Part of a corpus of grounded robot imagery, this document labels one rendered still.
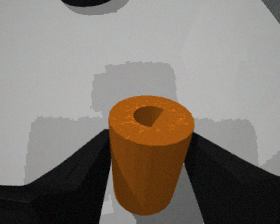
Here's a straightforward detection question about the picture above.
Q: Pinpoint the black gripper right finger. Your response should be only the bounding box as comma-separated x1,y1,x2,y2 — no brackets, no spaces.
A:
184,132,280,224

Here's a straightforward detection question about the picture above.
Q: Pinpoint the orange knob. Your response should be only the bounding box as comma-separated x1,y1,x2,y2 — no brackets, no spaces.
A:
108,96,195,216

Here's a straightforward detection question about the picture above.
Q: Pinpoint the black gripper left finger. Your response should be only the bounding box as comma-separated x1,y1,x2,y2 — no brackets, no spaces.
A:
0,129,112,224

